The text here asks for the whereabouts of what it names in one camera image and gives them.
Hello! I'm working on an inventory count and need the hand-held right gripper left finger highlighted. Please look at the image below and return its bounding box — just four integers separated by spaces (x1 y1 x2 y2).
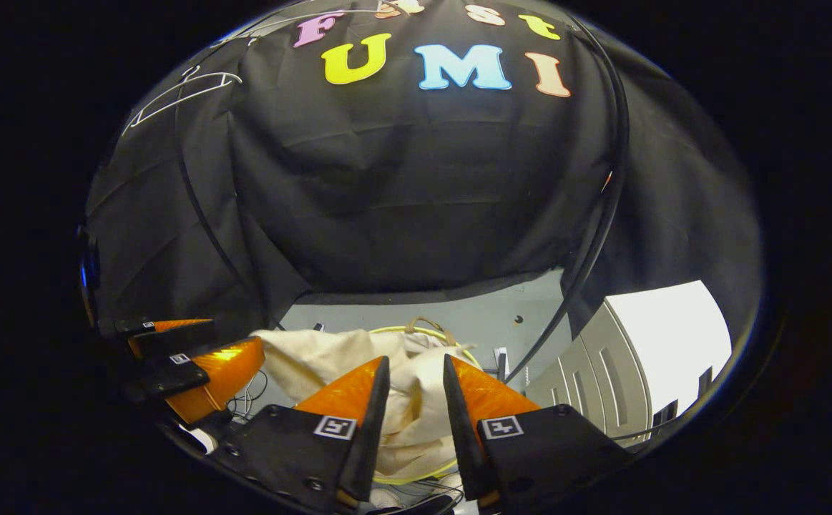
208 355 392 510

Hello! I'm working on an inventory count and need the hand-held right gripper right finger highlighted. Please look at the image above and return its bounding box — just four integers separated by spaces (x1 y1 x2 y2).
443 353 635 510

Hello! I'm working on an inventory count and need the cream shirt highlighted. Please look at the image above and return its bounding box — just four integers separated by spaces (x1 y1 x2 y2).
251 325 484 481

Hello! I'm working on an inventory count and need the yellow-rimmed laundry hamper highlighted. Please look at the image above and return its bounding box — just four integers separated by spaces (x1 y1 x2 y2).
366 317 488 487

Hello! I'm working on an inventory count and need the empty white hanger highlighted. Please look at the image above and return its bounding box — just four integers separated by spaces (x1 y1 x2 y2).
122 66 243 137

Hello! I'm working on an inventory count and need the white cabinet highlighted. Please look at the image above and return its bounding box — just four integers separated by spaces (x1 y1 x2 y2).
527 280 733 448

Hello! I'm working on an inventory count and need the black backdrop cloth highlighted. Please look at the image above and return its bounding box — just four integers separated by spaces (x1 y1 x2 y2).
83 0 763 344

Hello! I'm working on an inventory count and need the black rack upright pole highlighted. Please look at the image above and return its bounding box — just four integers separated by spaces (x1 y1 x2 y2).
505 18 631 383

